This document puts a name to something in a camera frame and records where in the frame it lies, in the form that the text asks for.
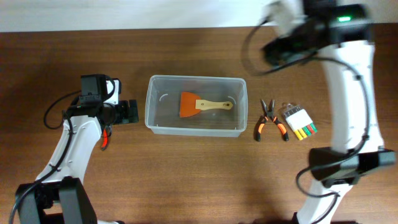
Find orange scraper wooden handle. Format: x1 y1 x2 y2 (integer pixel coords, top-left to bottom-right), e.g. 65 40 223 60
179 91 233 118

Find orange handled pliers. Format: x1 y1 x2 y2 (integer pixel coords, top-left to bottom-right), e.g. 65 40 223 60
254 99 290 142

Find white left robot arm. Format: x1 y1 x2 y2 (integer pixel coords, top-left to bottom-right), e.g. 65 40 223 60
8 74 139 224

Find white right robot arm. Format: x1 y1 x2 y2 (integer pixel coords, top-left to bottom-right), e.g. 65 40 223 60
263 1 396 223

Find clear plastic container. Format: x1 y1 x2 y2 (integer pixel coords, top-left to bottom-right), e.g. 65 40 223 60
145 75 248 138

